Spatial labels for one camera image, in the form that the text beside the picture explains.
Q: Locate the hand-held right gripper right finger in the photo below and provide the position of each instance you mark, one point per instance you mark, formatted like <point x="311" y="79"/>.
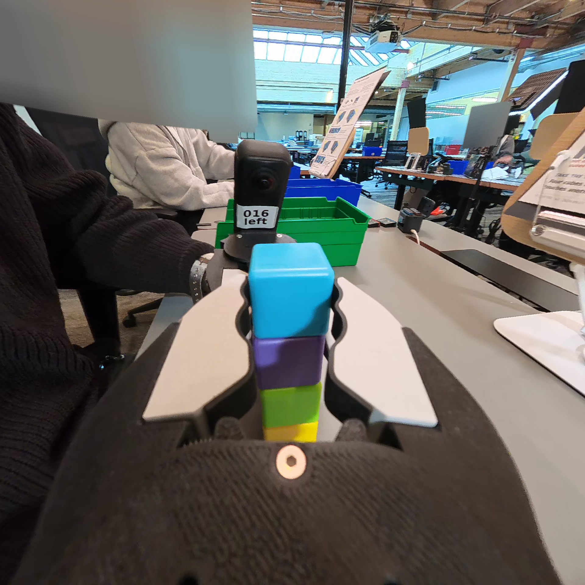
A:
<point x="379" y="365"/>

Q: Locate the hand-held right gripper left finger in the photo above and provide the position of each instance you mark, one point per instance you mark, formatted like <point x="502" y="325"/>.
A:
<point x="201" y="361"/>

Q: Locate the green plastic bin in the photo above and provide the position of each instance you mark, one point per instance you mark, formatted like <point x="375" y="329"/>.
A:
<point x="320" y="242"/>

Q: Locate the purple cube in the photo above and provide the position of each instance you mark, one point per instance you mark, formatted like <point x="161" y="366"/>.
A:
<point x="288" y="361"/>

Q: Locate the lime green cube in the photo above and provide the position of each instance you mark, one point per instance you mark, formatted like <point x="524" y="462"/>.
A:
<point x="290" y="404"/>

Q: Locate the yellow cube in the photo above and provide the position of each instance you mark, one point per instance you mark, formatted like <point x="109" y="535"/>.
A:
<point x="292" y="433"/>

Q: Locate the blue cube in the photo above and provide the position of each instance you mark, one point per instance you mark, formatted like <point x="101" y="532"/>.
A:
<point x="292" y="292"/>

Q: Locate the person's left forearm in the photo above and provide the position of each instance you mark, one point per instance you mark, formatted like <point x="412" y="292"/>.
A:
<point x="114" y="247"/>

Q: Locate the blue plastic bin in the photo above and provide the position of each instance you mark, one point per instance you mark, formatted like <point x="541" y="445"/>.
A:
<point x="457" y="165"/>
<point x="320" y="187"/>
<point x="371" y="151"/>

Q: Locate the silver wristwatch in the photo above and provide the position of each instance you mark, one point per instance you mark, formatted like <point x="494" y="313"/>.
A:
<point x="197" y="279"/>

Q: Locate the black electronic device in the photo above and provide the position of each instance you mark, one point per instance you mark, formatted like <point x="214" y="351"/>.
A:
<point x="409" y="219"/>

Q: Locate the wooden table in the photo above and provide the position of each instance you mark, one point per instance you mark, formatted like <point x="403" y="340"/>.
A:
<point x="411" y="172"/>

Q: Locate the black pillar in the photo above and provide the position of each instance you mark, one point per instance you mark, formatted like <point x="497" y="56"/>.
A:
<point x="346" y="45"/>

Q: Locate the white document stand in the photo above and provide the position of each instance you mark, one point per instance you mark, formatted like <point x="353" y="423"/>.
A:
<point x="539" y="338"/>

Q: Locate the person's black clothing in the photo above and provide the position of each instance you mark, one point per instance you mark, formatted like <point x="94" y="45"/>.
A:
<point x="36" y="411"/>

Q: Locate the white ceiling projector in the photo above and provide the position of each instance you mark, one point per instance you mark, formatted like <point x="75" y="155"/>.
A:
<point x="383" y="42"/>

